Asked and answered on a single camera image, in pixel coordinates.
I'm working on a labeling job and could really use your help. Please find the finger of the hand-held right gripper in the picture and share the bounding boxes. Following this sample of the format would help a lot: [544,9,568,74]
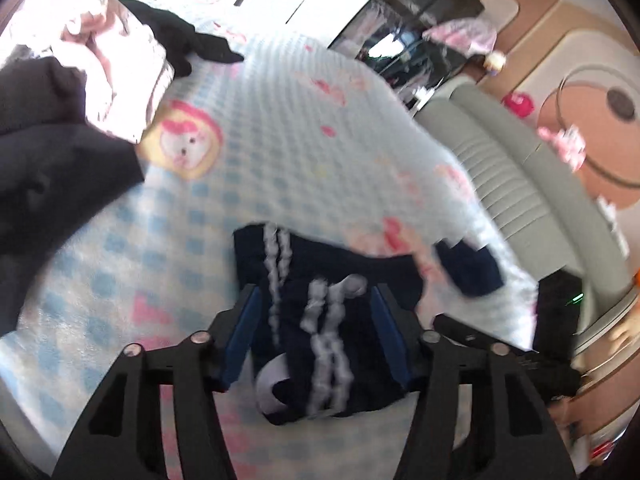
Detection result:
[434,313,551,376]

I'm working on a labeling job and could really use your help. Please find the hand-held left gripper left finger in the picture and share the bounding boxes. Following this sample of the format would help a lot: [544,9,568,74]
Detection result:
[50,284,265,480]

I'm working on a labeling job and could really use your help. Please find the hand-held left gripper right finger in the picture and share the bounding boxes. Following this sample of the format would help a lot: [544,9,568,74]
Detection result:
[370,282,576,480]

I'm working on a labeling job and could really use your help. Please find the navy shorts with white stripes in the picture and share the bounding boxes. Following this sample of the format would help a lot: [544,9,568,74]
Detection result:
[232,222,426,426]

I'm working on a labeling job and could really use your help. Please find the open closet with hanging clothes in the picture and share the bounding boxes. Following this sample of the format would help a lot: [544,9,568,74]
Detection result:
[330,0,486,111]

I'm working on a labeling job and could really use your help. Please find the hanging pink clothes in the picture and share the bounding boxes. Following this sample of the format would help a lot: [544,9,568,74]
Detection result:
[422,16,498,56]

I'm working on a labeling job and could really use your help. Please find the folded navy garment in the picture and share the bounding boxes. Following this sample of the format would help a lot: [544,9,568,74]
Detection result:
[434,239,503,298]

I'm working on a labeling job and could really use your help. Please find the pink white plush toy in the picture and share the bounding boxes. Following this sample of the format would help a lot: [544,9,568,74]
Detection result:
[537,125,588,168]

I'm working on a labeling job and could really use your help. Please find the blue checked printed blanket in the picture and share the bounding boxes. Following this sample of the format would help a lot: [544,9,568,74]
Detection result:
[0,0,546,480]

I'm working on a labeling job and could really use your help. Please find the round pink plush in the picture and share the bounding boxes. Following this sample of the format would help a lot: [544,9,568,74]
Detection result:
[502,91,537,120]

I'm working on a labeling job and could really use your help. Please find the black cloth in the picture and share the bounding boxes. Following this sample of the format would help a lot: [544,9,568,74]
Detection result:
[0,45,146,336]

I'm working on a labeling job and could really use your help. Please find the small yellow plush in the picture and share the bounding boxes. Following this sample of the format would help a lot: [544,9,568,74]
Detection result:
[482,50,507,76]

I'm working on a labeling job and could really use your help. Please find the pink white frilly garment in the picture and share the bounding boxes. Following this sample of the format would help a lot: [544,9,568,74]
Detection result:
[0,0,176,143]

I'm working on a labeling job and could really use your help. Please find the black garment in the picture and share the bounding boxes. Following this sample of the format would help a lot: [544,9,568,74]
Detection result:
[117,0,246,78]

